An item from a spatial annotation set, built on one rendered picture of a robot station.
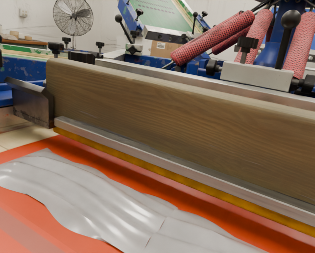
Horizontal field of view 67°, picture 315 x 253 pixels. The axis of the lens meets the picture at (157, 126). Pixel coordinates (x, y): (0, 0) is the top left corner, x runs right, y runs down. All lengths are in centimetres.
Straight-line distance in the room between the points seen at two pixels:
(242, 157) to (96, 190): 13
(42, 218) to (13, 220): 2
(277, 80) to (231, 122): 29
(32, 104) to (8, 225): 17
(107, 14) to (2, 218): 556
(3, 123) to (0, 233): 19
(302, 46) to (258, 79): 28
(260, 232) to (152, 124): 13
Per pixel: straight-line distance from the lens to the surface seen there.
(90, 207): 22
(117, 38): 550
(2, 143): 35
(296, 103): 43
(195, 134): 22
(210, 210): 24
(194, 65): 88
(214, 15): 458
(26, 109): 35
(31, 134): 37
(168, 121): 22
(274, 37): 103
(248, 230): 23
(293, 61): 70
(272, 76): 48
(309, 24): 84
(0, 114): 37
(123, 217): 20
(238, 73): 49
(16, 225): 22
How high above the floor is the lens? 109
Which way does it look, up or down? 19 degrees down
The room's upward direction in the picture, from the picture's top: 8 degrees clockwise
